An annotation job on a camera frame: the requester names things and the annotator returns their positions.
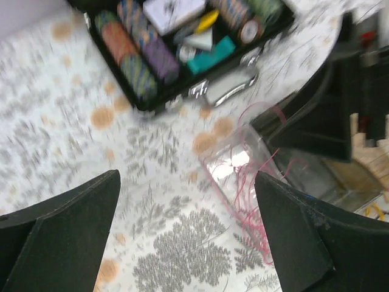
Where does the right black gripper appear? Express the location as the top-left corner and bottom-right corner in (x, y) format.
(251, 12), (388, 162)

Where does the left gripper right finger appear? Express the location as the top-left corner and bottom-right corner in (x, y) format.
(255, 172), (388, 292)

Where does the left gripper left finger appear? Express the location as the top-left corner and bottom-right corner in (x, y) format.
(1, 170), (121, 292)

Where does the pink thin wire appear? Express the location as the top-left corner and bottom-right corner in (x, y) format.
(203, 102), (308, 266)

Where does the clear plastic organizer box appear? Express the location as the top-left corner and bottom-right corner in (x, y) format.
(197, 124), (389, 217)

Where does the orange green chip row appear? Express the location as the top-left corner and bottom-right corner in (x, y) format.
(247, 0), (284, 25)

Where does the floral table mat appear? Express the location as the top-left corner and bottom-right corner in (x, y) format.
(1, 1), (380, 291)

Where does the teal card box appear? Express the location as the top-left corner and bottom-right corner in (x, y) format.
(187, 36), (236, 75)

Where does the grey poker chip row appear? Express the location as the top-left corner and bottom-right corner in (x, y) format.
(209, 0), (264, 44)

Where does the purple poker chip row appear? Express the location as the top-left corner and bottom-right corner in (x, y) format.
(117, 0), (180, 84)

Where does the black poker chip case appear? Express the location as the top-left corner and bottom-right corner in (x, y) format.
(70, 1), (295, 114)

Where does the white playing card deck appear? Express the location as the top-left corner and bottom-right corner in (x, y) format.
(143, 0), (207, 36)

